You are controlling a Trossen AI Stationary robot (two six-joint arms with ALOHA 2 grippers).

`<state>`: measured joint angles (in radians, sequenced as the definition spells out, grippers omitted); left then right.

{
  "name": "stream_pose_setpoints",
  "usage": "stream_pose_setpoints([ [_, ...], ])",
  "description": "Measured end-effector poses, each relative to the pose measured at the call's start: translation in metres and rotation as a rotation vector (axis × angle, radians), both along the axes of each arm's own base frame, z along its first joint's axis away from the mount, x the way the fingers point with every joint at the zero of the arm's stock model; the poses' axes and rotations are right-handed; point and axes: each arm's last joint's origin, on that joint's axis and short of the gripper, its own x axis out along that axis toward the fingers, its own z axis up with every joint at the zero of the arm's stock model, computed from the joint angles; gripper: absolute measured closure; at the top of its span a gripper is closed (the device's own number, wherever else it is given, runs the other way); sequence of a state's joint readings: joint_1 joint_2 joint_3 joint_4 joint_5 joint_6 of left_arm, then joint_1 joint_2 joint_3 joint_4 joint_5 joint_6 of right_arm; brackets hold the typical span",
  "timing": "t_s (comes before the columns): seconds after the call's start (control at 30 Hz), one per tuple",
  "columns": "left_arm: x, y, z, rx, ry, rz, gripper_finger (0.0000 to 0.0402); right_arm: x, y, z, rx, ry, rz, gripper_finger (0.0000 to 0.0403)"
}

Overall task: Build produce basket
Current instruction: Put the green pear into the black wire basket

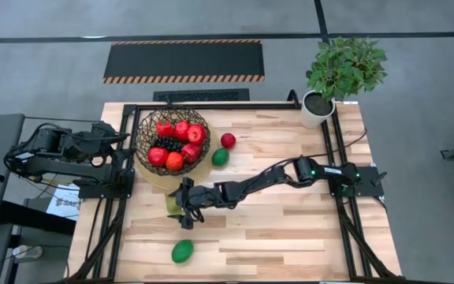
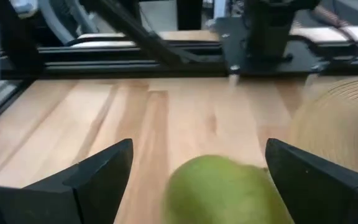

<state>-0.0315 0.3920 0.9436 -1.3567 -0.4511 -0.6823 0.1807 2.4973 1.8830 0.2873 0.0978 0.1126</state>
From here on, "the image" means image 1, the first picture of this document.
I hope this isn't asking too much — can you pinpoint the red orange apple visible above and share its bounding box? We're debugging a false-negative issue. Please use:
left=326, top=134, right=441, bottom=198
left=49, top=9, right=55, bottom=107
left=166, top=151, right=185, bottom=172

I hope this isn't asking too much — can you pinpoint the green plant in white pot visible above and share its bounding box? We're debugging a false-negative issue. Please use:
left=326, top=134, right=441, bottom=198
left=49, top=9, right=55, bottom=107
left=300, top=36, right=389, bottom=129

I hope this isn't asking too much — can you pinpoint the round woven straw placemat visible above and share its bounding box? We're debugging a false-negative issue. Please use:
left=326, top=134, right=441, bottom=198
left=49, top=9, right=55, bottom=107
left=134, top=118, right=221, bottom=192

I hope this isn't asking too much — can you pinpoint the small dark red apple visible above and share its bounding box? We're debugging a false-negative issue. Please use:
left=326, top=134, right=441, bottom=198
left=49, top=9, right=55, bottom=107
left=220, top=132, right=237, bottom=150

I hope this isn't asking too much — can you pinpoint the black curved bracket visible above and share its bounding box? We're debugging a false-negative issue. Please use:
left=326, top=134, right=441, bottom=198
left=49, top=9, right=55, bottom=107
left=286, top=89, right=302, bottom=108

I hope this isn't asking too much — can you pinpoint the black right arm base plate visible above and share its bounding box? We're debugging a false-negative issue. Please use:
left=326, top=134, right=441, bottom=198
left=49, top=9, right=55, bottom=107
left=326, top=165, right=385, bottom=198

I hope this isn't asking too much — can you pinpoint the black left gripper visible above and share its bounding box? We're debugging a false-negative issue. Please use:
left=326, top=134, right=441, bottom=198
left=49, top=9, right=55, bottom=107
left=76, top=121, right=137, bottom=174

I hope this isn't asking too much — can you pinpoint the white printed paper sheet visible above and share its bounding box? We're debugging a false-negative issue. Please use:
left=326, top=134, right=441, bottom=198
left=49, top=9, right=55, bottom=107
left=45, top=183, right=81, bottom=222

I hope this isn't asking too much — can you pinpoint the dark purple grape bunch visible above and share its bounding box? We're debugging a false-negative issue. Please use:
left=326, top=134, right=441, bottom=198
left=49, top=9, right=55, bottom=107
left=152, top=136, right=184, bottom=153

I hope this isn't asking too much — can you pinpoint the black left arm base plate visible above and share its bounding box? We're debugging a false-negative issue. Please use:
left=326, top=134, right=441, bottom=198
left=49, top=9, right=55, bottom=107
left=77, top=167, right=136, bottom=200

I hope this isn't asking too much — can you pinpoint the black metal table frame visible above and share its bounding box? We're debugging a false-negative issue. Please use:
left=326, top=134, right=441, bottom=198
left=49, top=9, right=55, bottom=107
left=67, top=100, right=405, bottom=283

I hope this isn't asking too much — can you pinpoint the large red apple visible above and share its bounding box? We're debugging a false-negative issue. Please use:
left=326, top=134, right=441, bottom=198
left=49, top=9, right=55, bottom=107
left=147, top=147, right=169, bottom=168

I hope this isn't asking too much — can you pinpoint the dark grey cabinet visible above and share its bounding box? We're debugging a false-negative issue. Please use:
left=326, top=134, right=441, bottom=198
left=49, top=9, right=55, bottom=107
left=0, top=113, right=26, bottom=232

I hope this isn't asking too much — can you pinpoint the small green avocado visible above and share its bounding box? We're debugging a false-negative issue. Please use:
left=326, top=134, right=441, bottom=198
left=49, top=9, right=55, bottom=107
left=211, top=147, right=230, bottom=167

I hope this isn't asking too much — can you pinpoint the dark brown wire basket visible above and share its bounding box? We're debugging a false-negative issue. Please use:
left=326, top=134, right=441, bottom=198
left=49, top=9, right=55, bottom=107
left=135, top=108, right=211, bottom=177

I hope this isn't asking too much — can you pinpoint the black desk beam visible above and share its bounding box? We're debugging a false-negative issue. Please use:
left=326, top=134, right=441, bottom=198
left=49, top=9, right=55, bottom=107
left=0, top=200, right=77, bottom=237

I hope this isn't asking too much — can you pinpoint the green pear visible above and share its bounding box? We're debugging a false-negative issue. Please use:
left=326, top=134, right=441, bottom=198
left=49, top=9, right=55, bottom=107
left=166, top=195, right=184, bottom=216

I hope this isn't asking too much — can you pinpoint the black patterned floor grate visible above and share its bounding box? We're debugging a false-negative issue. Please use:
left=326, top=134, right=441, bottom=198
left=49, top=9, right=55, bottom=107
left=152, top=88, right=251, bottom=103

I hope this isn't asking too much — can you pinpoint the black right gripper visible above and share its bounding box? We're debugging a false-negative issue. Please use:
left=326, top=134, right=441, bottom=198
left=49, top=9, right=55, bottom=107
left=167, top=177, right=222, bottom=230

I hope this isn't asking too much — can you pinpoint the black hazard striped floor mat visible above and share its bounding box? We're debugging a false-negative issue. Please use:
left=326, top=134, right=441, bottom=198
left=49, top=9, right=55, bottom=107
left=102, top=39, right=266, bottom=84

